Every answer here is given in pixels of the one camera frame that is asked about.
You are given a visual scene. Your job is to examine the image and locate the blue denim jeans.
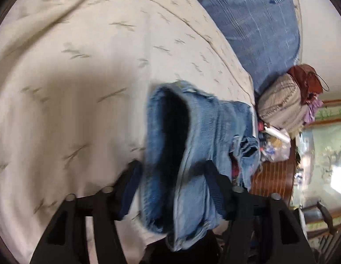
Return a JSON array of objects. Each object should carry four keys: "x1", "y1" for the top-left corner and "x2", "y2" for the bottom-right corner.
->
[{"x1": 140, "y1": 81, "x2": 260, "y2": 251}]

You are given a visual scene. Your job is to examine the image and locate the dark wooden chair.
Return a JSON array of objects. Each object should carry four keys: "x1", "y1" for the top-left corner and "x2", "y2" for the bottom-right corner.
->
[{"x1": 293, "y1": 201, "x2": 341, "y2": 263}]

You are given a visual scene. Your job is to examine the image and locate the clear plastic bag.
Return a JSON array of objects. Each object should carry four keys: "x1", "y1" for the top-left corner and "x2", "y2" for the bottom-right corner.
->
[{"x1": 259, "y1": 125, "x2": 291, "y2": 163}]

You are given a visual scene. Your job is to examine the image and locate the beige striped fabric bundle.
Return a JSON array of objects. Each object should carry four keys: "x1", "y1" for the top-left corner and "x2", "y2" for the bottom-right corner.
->
[{"x1": 257, "y1": 74, "x2": 308, "y2": 137}]

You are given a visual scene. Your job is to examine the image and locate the red-brown cloth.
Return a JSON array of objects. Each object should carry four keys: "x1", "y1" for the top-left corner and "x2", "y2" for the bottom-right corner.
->
[{"x1": 288, "y1": 64, "x2": 330, "y2": 105}]

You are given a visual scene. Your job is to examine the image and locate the cream leaf-print blanket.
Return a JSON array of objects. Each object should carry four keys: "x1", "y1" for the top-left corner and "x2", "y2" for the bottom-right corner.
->
[{"x1": 0, "y1": 0, "x2": 254, "y2": 263}]

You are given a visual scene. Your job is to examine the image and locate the blue striped bed sheet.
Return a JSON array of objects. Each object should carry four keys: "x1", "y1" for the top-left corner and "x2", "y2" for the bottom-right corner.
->
[{"x1": 197, "y1": 0, "x2": 300, "y2": 96}]

